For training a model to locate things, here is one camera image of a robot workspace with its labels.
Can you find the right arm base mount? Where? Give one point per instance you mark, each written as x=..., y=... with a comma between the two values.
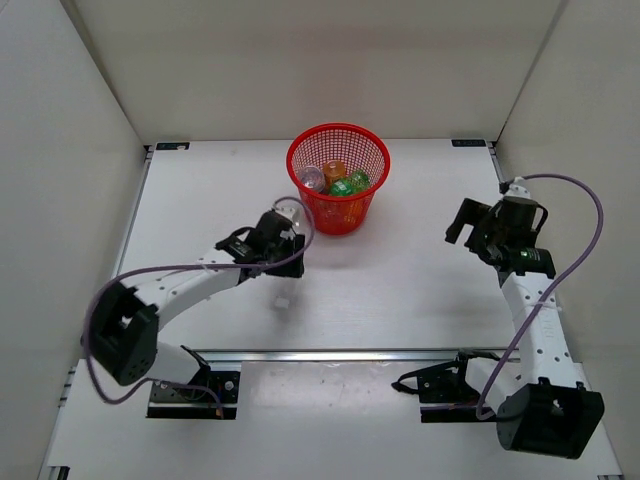
x=442, y=391

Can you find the left table corner label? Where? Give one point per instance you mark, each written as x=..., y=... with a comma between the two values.
x=172, y=146

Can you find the red mesh bin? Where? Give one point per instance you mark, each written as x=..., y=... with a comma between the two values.
x=358, y=149

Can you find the right table corner label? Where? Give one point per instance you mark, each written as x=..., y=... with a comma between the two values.
x=468, y=143

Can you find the aluminium table edge rail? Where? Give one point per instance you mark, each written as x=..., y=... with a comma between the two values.
x=329, y=355

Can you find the green plastic bottle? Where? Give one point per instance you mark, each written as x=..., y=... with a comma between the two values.
x=355, y=183

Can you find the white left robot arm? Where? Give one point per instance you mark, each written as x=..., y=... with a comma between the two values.
x=125, y=318

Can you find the clear blue label water bottle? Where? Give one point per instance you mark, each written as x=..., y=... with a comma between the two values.
x=312, y=178

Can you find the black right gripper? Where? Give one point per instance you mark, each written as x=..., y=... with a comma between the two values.
x=470, y=213

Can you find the table corner label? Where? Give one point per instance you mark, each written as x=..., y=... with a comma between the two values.
x=172, y=146
x=468, y=143

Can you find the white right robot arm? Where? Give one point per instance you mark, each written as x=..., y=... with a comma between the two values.
x=543, y=407

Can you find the small orange juice bottle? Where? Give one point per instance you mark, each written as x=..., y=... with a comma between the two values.
x=333, y=171

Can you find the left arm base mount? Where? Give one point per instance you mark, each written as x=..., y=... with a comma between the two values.
x=187, y=386

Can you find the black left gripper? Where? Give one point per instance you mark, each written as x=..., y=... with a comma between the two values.
x=293, y=267

